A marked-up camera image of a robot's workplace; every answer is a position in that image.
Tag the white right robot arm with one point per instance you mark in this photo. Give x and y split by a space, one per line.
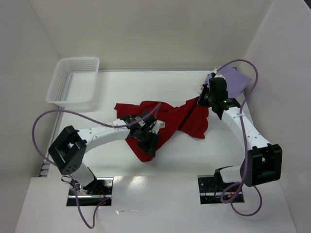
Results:
262 161

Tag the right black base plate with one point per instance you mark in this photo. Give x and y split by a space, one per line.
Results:
210 192

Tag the red t-shirt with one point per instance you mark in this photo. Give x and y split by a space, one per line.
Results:
189 118

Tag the white plastic laundry basket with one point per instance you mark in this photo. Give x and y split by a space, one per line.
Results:
74 83

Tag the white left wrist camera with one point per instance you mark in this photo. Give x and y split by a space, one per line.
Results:
157 126

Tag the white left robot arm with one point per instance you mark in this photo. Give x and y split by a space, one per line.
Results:
70 146

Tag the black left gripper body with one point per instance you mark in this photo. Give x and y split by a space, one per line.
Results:
147 141

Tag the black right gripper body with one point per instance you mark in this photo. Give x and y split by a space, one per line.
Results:
202 96

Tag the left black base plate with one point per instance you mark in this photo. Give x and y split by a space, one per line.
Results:
103 191

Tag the folded shirts under purple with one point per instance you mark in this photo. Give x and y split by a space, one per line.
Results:
201 86

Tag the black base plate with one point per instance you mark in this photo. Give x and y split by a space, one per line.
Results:
210 192
103 191

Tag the folded purple t-shirt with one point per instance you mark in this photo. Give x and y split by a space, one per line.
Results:
236 81

